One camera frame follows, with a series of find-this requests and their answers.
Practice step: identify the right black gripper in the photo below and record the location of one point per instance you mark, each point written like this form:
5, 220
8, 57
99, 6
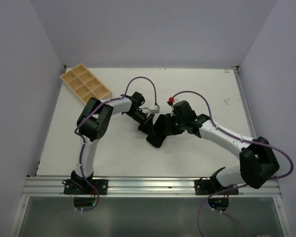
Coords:
176, 131

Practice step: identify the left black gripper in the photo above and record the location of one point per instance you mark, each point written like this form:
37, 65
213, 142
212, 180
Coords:
147, 123

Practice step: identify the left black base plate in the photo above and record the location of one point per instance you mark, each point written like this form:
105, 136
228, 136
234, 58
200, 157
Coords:
72, 188

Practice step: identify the wooden compartment tray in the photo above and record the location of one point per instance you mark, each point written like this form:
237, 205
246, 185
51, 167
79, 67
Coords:
84, 84

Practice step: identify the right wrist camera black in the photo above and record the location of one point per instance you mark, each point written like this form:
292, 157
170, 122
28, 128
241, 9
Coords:
183, 110

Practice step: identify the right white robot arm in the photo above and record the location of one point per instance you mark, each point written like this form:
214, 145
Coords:
257, 161

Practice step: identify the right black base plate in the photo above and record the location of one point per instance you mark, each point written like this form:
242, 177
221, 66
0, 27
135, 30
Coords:
208, 187

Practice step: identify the black underwear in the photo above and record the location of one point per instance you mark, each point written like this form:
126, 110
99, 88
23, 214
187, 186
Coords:
165, 125

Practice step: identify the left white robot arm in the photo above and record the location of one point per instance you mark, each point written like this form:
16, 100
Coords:
93, 123

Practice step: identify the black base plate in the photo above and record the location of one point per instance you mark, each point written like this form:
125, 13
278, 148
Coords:
72, 188
208, 187

